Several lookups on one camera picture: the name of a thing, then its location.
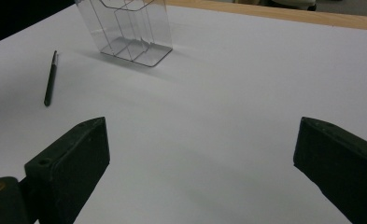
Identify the white table sheet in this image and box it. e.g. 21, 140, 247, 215
0, 4, 367, 224

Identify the black makeup brush silver ferrule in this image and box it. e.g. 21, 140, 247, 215
43, 49, 60, 107

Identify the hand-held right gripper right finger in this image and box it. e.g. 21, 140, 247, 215
292, 116, 367, 224

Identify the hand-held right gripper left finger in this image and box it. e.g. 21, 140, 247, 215
24, 116, 111, 224

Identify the clear acrylic organizer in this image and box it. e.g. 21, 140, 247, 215
74, 0, 174, 68

